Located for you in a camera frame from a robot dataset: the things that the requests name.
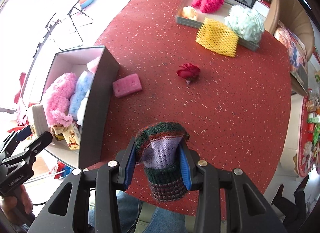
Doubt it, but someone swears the white foam bundle with rope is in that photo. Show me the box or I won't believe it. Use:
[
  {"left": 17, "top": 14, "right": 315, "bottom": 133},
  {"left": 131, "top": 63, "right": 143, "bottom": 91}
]
[{"left": 76, "top": 97, "right": 88, "bottom": 126}]

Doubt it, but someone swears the mint green bath pouf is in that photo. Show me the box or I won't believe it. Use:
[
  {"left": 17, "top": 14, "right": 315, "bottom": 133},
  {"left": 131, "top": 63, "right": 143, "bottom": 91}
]
[{"left": 225, "top": 5, "right": 265, "bottom": 45}]

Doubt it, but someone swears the dark grey storage box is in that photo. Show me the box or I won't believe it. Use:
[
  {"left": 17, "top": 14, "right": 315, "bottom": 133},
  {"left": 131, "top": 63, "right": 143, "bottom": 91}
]
[{"left": 43, "top": 46, "right": 120, "bottom": 169}]

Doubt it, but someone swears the floral cushion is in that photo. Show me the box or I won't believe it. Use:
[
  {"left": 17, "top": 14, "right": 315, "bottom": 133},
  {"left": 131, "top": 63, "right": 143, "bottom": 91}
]
[{"left": 274, "top": 21, "right": 308, "bottom": 83}]

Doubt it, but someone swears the orange fabric flower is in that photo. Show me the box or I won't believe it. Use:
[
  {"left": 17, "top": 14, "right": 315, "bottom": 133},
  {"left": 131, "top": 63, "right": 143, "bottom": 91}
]
[{"left": 181, "top": 6, "right": 198, "bottom": 21}]

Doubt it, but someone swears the light blue fluffy cloth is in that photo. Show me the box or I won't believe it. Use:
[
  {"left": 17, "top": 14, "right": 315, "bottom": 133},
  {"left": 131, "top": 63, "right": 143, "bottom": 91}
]
[{"left": 68, "top": 71, "right": 94, "bottom": 120}]

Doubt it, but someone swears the pink fluffy chenille cloth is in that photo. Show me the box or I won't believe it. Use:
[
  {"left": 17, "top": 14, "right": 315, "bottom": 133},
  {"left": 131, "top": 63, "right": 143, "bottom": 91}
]
[{"left": 42, "top": 72, "right": 77, "bottom": 127}]

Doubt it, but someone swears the pink sponge block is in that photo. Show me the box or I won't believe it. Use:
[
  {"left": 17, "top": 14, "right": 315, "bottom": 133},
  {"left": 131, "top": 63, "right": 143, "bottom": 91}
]
[
  {"left": 112, "top": 74, "right": 143, "bottom": 98},
  {"left": 87, "top": 57, "right": 100, "bottom": 74}
]

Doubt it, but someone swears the black folding chair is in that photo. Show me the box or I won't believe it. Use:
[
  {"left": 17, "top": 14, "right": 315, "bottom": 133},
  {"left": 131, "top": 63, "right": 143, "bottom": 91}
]
[{"left": 45, "top": 0, "right": 94, "bottom": 51}]

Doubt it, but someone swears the red fabric rose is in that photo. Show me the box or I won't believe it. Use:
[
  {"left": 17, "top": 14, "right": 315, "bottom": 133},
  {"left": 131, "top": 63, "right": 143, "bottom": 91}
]
[{"left": 176, "top": 63, "right": 201, "bottom": 85}]

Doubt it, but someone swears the dark multicolour knit sock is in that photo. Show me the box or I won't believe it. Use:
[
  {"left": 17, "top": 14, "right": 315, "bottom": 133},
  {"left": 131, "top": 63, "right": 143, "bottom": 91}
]
[{"left": 135, "top": 122, "right": 189, "bottom": 202}]

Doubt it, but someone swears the beige armchair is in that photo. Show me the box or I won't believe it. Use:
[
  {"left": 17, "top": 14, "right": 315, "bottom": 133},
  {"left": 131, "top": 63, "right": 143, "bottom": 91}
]
[{"left": 263, "top": 0, "right": 315, "bottom": 97}]

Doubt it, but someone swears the magenta fluffy cloth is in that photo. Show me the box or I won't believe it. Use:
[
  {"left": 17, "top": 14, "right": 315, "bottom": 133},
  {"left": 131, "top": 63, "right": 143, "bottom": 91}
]
[{"left": 191, "top": 0, "right": 224, "bottom": 13}]

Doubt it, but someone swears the yellow foam fruit net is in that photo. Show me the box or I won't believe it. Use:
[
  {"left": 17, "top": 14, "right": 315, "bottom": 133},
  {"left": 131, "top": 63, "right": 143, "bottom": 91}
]
[{"left": 195, "top": 18, "right": 239, "bottom": 57}]

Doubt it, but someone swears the grey shallow tray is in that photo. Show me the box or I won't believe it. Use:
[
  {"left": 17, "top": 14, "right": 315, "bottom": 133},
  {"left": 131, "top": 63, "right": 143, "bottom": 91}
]
[{"left": 175, "top": 0, "right": 261, "bottom": 52}]

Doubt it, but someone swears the blue jeans leg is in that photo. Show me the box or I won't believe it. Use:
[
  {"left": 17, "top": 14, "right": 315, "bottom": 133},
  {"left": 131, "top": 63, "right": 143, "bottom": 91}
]
[{"left": 87, "top": 190, "right": 187, "bottom": 233}]

